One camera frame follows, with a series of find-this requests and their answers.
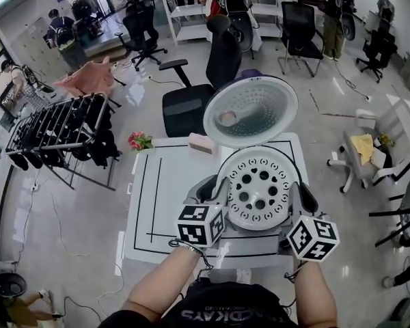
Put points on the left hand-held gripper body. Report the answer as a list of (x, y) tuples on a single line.
[(200, 225)]

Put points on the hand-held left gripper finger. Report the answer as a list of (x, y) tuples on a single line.
[(225, 193), (193, 195)]

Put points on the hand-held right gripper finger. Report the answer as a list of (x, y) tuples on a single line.
[(309, 203), (294, 202)]

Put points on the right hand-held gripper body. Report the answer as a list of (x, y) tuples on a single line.
[(312, 239)]

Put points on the white perforated steamer tray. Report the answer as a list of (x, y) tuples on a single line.
[(258, 189)]

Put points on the person's left forearm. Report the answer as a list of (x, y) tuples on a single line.
[(164, 279)]

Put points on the person's right forearm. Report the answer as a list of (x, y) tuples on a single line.
[(311, 292)]

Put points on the pink flower bunch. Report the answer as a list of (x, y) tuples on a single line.
[(140, 140)]

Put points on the white office chair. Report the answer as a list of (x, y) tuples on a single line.
[(355, 169)]

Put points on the person's white shoe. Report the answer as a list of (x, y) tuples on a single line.
[(243, 274)]

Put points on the yellow cloth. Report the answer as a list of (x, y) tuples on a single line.
[(362, 145)]

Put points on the dark blue rice cooker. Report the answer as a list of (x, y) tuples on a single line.
[(253, 111)]

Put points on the person's black shirt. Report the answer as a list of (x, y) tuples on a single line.
[(232, 306)]

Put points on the yellow flower bunch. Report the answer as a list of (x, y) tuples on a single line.
[(384, 138)]

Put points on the white floor socket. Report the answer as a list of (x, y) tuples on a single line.
[(368, 98)]

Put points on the black high-back office chair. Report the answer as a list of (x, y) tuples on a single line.
[(223, 56)]

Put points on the black clothes drying rack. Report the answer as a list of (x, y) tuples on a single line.
[(54, 125)]

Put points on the pink cloth draped chair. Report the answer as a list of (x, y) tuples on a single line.
[(89, 77)]

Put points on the white power strip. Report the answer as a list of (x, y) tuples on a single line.
[(36, 186)]

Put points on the black oval shell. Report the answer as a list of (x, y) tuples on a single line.
[(348, 26), (244, 29)]

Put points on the black swivel office chair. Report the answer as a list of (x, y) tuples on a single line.
[(140, 29), (379, 50)]

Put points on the black cantilever visitor chair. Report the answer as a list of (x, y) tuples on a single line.
[(300, 33)]

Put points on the white shelving unit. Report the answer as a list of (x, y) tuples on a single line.
[(191, 19)]

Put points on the grey lockers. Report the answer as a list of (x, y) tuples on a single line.
[(34, 43)]

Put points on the black metal frame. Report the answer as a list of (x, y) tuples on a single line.
[(396, 214)]

